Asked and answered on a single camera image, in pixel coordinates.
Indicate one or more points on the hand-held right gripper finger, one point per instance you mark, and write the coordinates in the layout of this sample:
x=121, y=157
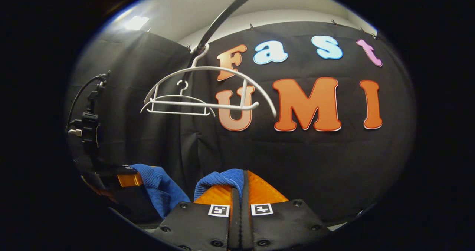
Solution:
x=236, y=225
x=245, y=221

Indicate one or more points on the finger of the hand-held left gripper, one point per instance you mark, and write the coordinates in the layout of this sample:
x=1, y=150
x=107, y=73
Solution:
x=118, y=171

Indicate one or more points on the white plastic hanger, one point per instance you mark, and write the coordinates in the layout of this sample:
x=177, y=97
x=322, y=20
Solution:
x=185, y=113
x=207, y=68

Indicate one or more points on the black clothes rack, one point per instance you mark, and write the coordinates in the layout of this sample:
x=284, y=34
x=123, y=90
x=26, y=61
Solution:
x=222, y=15

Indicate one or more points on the black backdrop cloth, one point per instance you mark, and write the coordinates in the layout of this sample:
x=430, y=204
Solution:
x=334, y=162

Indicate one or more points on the small ceiling light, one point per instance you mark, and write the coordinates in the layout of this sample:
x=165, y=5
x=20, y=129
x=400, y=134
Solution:
x=136, y=23

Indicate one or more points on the row of black backdrop clips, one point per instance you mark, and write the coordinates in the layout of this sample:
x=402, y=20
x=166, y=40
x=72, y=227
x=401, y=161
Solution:
x=251, y=26

